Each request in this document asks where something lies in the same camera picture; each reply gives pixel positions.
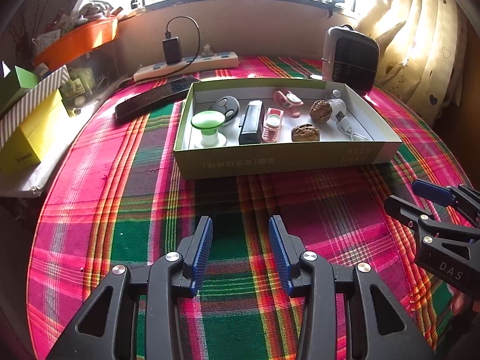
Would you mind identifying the yellow box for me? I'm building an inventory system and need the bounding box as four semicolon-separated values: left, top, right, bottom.
1;89;69;174

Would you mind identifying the black rectangular device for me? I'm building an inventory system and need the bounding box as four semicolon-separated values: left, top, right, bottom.
238;100;264;145

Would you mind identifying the small white knob figure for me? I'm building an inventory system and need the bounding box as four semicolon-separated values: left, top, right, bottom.
326;89;342;100

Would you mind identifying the cream patterned curtain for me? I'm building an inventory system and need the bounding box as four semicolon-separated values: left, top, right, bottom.
355;0;467;125

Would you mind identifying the pink clip with mint pad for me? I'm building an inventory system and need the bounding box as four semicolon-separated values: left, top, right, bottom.
261;107;284;143

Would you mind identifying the black round disc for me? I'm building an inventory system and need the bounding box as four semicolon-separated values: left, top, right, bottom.
209;96;240;125

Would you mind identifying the green mushroom suction holder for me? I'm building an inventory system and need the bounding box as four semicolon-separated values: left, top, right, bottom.
190;111;227;149

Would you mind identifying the white green shallow box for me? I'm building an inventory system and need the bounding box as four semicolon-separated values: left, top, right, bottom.
173;78;402;180

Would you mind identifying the white plug on strip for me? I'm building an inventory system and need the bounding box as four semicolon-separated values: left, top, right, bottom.
202;44;215;56

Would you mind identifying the white power strip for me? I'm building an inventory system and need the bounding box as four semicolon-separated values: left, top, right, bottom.
133;52;239;82

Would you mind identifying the green striped box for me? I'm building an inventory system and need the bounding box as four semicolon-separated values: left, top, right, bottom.
1;65;70;148

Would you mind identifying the black grey small heater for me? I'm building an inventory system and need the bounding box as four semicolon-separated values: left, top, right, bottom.
321;24;380;96

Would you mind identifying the black charger adapter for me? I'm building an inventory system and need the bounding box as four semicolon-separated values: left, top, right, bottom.
162;31;183;65

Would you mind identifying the pink carabiner clip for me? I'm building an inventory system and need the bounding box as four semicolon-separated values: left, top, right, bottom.
272;90;304;118

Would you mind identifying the right human hand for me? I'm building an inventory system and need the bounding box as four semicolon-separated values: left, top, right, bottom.
448;284;480;315

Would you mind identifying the brown walnut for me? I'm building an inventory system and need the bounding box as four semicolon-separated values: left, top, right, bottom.
309;100;333;123
291;124;320;142

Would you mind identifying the black smartphone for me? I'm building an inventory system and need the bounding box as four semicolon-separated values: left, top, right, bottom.
115;76;199;125

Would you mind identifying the black charger cable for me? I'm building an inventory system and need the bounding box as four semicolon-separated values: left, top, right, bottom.
134;15;202;80

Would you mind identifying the orange tray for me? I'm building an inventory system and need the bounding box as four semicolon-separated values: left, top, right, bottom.
32;17;118;71

